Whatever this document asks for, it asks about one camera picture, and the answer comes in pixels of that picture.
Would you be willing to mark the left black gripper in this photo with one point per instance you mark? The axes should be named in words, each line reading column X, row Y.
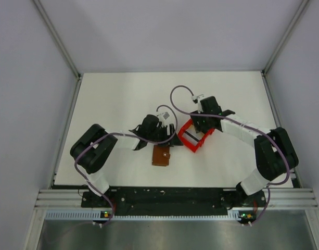
column 164, row 128

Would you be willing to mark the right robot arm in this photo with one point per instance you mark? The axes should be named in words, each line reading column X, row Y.
column 274, row 152

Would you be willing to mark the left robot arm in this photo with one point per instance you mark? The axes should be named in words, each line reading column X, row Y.
column 92, row 150

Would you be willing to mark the aluminium frame post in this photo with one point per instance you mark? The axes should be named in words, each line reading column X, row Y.
column 302, row 8
column 56, row 37

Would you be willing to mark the red plastic card bin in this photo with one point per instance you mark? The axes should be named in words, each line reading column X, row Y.
column 192, row 139

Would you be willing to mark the white slotted cable duct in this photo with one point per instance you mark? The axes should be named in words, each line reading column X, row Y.
column 97, row 215

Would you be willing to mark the aluminium frame right post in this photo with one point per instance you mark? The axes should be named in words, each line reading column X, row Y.
column 302, row 8

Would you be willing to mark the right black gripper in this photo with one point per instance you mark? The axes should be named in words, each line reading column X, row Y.
column 198, row 119

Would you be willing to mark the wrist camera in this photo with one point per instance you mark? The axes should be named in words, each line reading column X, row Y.
column 163, row 117
column 197, row 98

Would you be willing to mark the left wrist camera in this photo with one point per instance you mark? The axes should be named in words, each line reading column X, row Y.
column 163, row 117

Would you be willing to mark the aluminium frame left post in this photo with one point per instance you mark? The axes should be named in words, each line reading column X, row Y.
column 56, row 37

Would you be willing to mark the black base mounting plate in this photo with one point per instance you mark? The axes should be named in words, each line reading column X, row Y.
column 171, row 201

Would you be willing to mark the brown leather card holder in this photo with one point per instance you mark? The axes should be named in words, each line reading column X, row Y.
column 161, row 156

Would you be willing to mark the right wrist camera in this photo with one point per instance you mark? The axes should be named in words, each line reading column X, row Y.
column 197, row 98

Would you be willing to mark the aluminium frame front rail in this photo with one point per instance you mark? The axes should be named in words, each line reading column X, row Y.
column 281, row 199

